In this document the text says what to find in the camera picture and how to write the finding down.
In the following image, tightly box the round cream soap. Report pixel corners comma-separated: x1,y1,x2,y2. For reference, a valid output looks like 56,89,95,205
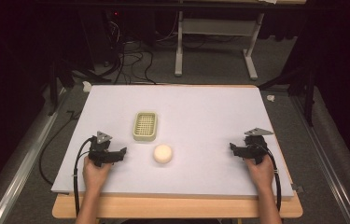
152,143,175,165

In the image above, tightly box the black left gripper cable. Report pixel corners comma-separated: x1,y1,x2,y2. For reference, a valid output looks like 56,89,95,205
72,137,94,217

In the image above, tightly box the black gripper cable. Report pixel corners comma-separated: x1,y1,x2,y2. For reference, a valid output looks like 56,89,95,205
72,137,94,217
254,143,283,213

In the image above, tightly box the beige soap dish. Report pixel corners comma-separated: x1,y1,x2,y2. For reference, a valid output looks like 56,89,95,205
132,110,159,143

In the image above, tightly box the white table mat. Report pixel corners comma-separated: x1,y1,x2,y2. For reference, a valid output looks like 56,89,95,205
50,84,295,201

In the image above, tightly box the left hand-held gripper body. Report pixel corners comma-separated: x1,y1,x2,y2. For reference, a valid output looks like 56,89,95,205
88,131,121,168

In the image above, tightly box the black floor cable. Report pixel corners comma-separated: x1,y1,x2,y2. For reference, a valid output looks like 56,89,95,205
38,109,82,187

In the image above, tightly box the person's right hand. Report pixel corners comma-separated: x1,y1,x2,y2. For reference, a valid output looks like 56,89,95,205
245,154,276,193

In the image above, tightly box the grey table clip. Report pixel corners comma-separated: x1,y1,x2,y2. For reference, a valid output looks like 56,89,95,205
290,183,305,194

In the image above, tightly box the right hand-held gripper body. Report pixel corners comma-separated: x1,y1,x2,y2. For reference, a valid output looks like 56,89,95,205
239,126,275,165

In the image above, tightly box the wooden table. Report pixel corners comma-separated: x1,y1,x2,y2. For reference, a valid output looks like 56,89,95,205
51,83,304,219

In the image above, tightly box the metal floor rail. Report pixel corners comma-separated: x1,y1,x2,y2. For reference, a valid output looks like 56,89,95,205
288,92,350,224
0,88,71,224

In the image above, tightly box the white metal desk frame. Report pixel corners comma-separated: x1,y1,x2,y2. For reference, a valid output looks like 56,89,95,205
174,10,266,81

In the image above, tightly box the black metal stand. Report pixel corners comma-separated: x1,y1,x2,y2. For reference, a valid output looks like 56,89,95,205
47,59,115,117
257,60,318,128

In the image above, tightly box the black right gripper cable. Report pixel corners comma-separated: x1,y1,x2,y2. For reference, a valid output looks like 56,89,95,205
254,143,283,213

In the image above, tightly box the person's left hand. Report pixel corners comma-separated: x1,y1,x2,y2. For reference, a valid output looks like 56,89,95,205
81,155,113,193

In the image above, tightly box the bundle of black floor cables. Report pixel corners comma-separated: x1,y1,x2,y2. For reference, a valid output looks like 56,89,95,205
103,18,158,86

